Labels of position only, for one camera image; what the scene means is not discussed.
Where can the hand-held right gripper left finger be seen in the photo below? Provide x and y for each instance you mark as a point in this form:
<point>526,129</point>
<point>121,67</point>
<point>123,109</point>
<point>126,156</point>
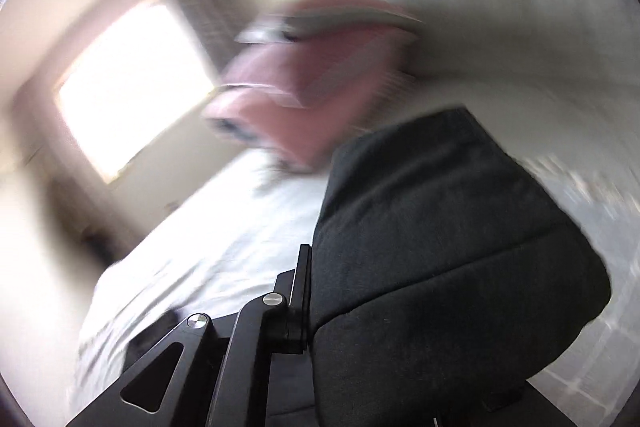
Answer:
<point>301,307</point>

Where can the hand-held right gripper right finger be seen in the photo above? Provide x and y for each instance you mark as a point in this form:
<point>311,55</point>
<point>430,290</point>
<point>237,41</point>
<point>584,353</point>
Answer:
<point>537,413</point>

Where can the black garment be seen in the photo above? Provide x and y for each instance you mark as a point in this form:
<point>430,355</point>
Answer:
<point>440,247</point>

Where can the white quilted bedspread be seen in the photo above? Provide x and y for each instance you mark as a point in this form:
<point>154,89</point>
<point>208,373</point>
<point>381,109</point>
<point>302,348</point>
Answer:
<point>225,247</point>

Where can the pink cloth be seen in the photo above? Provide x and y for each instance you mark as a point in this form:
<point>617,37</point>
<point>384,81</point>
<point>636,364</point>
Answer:
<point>295,107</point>

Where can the bright window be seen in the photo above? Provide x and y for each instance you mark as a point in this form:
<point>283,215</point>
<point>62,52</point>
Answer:
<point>135,87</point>

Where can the grey curtain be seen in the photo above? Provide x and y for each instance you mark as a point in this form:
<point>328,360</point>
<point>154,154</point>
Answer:
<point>195,2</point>

